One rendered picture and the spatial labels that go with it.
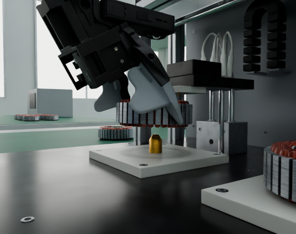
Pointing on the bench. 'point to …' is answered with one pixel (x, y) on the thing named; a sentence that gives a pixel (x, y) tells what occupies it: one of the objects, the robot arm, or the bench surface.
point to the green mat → (55, 139)
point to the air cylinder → (205, 141)
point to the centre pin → (155, 144)
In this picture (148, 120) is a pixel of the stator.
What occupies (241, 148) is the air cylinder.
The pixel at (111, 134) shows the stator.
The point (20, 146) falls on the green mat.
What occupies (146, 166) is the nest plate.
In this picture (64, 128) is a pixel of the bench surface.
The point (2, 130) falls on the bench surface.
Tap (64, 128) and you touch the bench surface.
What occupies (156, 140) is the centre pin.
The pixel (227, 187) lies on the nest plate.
